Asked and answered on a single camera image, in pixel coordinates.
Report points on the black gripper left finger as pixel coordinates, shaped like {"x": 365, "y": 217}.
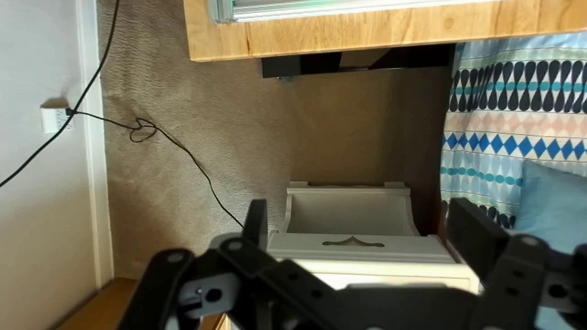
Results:
{"x": 235, "y": 277}

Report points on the white wall outlet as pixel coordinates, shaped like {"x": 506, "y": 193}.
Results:
{"x": 53, "y": 114}

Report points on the patterned bed cover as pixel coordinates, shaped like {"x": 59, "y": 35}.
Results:
{"x": 510, "y": 101}

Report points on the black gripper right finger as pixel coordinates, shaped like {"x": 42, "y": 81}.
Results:
{"x": 519, "y": 274}

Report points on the wooden desk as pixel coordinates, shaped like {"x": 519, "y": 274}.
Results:
{"x": 103, "y": 310}

